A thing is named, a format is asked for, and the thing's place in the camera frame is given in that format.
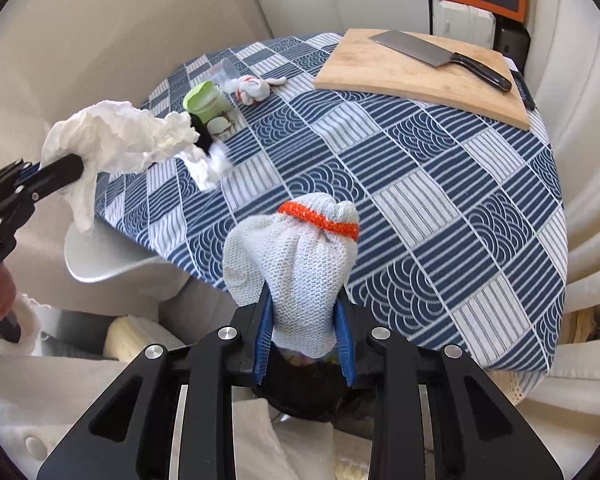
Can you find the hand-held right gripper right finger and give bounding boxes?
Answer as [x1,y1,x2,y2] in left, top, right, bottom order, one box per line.
[332,296,564,480]

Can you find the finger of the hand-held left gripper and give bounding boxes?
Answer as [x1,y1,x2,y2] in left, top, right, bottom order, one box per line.
[19,154,87,202]

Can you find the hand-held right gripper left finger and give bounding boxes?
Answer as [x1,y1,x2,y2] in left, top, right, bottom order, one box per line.
[37,282,277,480]

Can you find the large white tissue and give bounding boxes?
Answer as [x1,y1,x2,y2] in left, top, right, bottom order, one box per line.
[42,100,201,236]

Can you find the white knitted glove orange band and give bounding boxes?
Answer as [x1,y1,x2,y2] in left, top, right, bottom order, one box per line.
[222,192,361,359]

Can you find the white chair seat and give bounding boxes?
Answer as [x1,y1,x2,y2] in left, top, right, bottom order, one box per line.
[64,220,165,284]

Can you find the small crumpled white tissue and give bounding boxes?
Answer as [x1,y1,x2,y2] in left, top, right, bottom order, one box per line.
[181,142,234,192]

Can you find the small black object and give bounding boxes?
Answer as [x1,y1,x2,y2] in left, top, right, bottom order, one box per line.
[189,112,215,155]

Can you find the blue patterned tablecloth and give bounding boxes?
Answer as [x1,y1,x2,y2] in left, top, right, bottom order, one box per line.
[95,32,569,377]

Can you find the green plastic cup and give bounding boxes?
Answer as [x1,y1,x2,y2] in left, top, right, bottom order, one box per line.
[182,81,232,117]

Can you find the clear plastic cup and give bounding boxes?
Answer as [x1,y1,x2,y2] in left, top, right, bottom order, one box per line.
[207,57,242,92]

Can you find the crumpled white glove orange marks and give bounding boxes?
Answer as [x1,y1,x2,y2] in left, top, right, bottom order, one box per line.
[234,75,288,107]

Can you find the wooden cutting board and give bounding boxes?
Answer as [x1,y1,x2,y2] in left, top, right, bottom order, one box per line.
[313,28,531,132]

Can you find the black flat bar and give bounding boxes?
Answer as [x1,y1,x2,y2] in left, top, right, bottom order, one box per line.
[510,70,537,112]

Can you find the white ribbed box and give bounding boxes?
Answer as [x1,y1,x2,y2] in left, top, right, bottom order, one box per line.
[434,0,497,52]

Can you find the black appliance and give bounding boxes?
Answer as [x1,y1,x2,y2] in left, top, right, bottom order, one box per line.
[494,14,532,57]

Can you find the round wire-rimmed glasses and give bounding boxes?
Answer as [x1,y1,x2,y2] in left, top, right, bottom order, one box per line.
[206,114,237,138]

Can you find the steel cleaver black handle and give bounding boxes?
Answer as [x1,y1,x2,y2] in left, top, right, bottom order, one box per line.
[369,30,513,93]

